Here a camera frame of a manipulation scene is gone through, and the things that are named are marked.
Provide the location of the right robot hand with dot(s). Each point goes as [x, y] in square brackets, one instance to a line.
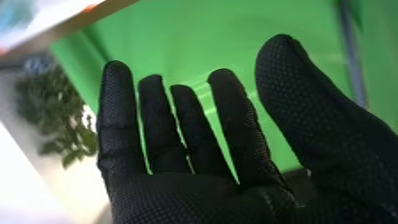
[196, 196]

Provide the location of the green potted plant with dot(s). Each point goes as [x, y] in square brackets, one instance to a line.
[56, 110]

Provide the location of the white sheet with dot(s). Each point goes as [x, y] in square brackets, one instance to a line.
[47, 16]

